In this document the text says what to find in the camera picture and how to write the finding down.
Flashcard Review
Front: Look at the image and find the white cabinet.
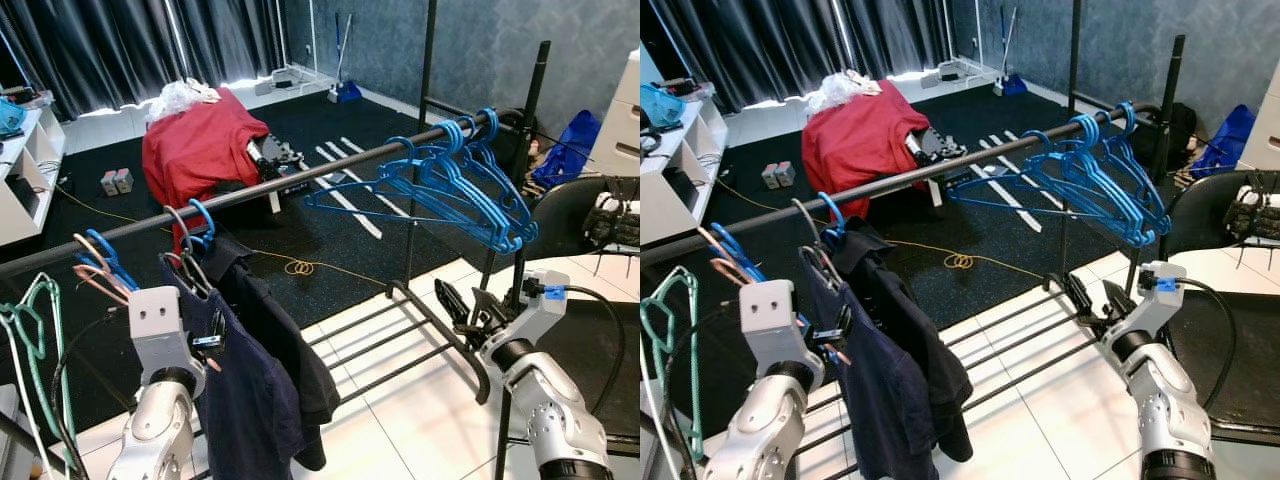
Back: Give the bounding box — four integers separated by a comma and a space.
590, 50, 641, 179
1238, 85, 1280, 171

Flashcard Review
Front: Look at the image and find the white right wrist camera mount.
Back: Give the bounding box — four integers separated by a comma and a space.
478, 268, 571, 353
1105, 260, 1188, 339

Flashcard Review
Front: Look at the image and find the blue cloth bag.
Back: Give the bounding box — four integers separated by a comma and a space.
1190, 103, 1257, 181
530, 110, 603, 191

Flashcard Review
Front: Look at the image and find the navy blue shirt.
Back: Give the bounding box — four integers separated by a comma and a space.
800, 250, 941, 480
160, 255, 306, 480

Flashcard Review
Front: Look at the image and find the black curtain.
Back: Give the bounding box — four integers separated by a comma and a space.
645, 0, 956, 111
0, 0, 286, 121

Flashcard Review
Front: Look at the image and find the large black bag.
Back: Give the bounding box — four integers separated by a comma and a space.
1140, 100, 1199, 173
497, 108, 549, 166

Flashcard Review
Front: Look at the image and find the white shelf unit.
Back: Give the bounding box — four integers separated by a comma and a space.
640, 95, 729, 246
0, 100, 66, 246

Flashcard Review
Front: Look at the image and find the red cloth cover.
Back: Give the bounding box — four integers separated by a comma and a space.
800, 80, 931, 221
142, 88, 271, 246

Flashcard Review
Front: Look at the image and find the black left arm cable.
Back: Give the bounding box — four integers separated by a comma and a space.
50, 308, 136, 473
660, 310, 746, 456

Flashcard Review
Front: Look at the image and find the pink hanger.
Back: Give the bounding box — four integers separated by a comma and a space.
72, 233, 131, 306
697, 225, 761, 291

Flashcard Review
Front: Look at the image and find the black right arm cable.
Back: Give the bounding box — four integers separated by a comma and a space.
1170, 278, 1236, 411
540, 285, 626, 416

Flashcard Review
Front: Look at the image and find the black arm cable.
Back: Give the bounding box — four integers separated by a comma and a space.
540, 285, 626, 416
660, 310, 746, 456
50, 308, 136, 473
1170, 278, 1236, 411

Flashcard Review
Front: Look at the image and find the green hanger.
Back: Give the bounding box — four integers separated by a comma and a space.
640, 265, 706, 466
0, 272, 76, 471

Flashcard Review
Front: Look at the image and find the black chair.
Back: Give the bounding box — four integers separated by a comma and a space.
525, 175, 641, 261
1160, 172, 1280, 256

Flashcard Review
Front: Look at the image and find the black shirt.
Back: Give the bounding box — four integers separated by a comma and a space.
195, 235, 341, 471
830, 225, 976, 463

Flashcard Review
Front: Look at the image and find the black metal clothes rack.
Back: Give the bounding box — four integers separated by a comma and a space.
640, 0, 1188, 471
0, 0, 553, 451

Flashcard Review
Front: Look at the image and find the white plastic bag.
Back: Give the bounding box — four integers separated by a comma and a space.
148, 78, 221, 123
808, 70, 881, 116

